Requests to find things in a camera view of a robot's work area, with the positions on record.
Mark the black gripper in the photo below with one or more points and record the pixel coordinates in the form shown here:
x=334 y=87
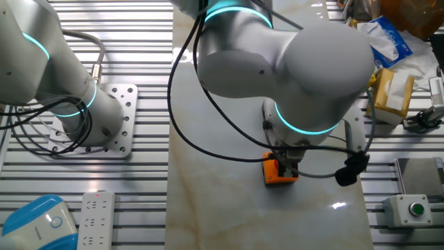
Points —
x=289 y=151

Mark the orange box red mushroom button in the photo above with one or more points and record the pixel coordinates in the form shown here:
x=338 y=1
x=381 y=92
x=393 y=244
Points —
x=271 y=175

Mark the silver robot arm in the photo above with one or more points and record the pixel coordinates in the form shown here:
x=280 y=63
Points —
x=312 y=62

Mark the brown tissue pack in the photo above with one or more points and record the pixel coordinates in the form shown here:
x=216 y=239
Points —
x=381 y=97

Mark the grey box small green button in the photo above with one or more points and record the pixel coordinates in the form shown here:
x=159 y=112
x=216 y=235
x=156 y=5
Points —
x=399 y=212

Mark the crumpled yellow white wrapper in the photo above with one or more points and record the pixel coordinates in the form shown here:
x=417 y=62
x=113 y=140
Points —
x=354 y=23

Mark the blue tissue pack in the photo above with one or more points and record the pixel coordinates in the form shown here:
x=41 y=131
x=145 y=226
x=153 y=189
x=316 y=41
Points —
x=399 y=48

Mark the white tissue paper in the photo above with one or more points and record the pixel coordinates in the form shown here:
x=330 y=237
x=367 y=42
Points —
x=423 y=62

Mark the brown paper bag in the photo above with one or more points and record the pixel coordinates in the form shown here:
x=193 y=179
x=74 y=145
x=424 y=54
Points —
x=416 y=17

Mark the white power strip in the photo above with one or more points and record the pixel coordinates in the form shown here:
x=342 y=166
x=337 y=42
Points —
x=95 y=222

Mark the blue white plastic device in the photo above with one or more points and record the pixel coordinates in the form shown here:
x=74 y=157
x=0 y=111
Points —
x=34 y=225

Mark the silver camera mount bracket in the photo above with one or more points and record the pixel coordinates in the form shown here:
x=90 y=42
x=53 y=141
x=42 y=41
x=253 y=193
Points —
x=355 y=132

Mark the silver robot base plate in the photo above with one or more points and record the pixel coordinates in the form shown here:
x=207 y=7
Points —
x=126 y=104

